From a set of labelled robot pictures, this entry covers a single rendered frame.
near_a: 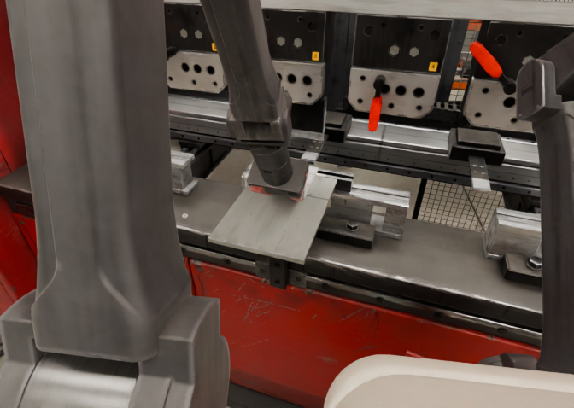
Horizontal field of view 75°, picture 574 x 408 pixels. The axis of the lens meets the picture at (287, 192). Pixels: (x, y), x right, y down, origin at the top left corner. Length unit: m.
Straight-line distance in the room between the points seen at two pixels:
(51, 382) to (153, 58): 0.16
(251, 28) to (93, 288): 0.28
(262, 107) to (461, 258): 0.58
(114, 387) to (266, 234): 0.50
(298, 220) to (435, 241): 0.35
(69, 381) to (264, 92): 0.34
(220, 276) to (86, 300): 0.80
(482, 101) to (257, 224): 0.44
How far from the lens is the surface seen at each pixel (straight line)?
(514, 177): 1.11
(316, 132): 0.80
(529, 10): 0.69
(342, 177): 0.84
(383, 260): 0.83
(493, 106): 0.72
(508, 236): 0.88
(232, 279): 0.96
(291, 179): 0.66
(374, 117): 0.68
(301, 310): 0.95
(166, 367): 0.20
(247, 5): 0.38
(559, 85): 0.52
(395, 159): 1.07
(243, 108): 0.48
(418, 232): 0.92
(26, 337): 0.24
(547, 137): 0.53
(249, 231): 0.69
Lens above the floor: 1.45
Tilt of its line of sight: 35 degrees down
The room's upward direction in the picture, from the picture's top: straight up
